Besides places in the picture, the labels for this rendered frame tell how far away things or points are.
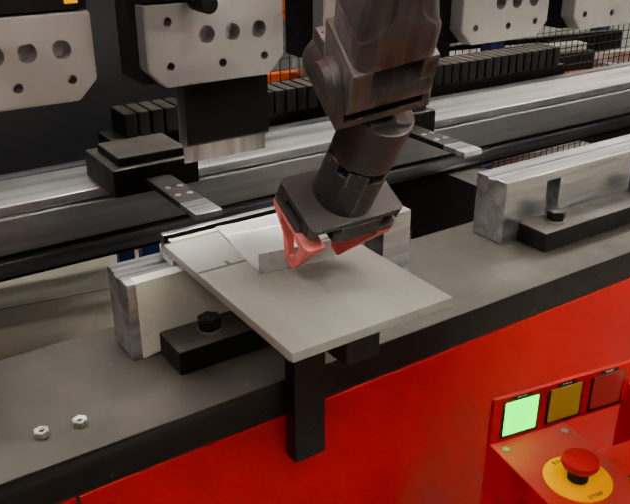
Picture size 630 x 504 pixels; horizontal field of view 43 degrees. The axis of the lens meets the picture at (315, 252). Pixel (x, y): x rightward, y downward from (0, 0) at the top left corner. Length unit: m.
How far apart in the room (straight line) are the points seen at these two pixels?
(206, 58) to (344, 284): 0.26
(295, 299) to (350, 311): 0.06
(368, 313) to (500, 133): 0.84
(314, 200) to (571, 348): 0.60
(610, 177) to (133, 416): 0.84
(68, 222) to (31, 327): 1.75
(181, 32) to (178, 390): 0.36
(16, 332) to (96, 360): 1.91
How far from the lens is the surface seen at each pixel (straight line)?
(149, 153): 1.07
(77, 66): 0.76
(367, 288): 0.77
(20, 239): 1.09
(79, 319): 2.84
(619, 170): 1.36
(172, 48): 0.79
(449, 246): 1.17
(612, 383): 1.02
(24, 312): 2.95
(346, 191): 0.69
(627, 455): 1.04
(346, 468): 0.99
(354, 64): 0.57
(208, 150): 0.88
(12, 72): 0.75
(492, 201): 1.19
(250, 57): 0.83
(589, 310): 1.20
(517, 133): 1.55
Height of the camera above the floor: 1.36
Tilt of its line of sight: 25 degrees down
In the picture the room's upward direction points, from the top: straight up
